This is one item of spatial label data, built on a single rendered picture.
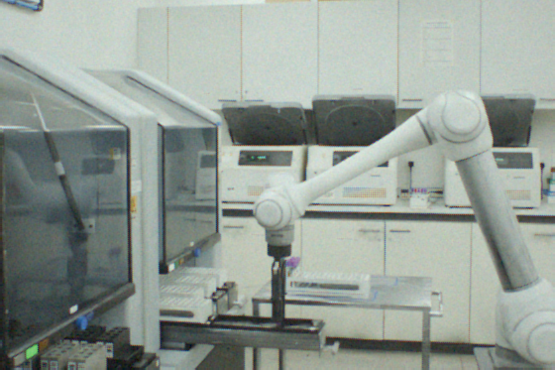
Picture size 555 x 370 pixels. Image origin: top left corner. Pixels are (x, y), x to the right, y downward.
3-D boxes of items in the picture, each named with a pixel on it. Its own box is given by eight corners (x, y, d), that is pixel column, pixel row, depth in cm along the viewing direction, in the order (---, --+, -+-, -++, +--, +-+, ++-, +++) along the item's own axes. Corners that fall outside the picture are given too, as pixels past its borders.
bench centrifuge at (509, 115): (445, 208, 426) (446, 92, 422) (441, 197, 487) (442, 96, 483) (541, 209, 415) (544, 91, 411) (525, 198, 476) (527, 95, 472)
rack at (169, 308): (110, 321, 218) (110, 302, 217) (123, 312, 227) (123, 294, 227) (203, 327, 212) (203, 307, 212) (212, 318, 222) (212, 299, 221)
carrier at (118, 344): (123, 348, 186) (123, 326, 185) (131, 349, 185) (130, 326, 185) (105, 363, 174) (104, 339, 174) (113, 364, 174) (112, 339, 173)
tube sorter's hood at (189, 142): (12, 267, 220) (7, 62, 217) (94, 237, 280) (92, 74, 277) (167, 275, 211) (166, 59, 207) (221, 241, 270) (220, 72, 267)
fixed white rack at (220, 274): (143, 287, 264) (142, 270, 264) (152, 281, 274) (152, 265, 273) (220, 291, 258) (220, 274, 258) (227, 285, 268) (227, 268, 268)
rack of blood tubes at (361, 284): (280, 294, 247) (280, 276, 246) (286, 288, 256) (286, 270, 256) (367, 299, 240) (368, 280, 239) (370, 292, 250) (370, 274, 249)
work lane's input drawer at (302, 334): (97, 344, 217) (96, 315, 216) (115, 331, 230) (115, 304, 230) (335, 359, 203) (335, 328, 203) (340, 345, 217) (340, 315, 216)
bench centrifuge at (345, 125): (305, 205, 441) (305, 93, 438) (317, 195, 503) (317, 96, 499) (396, 207, 431) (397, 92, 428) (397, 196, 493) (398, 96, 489)
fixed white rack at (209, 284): (127, 297, 249) (126, 279, 249) (137, 290, 259) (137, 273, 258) (208, 301, 243) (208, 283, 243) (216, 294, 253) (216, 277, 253)
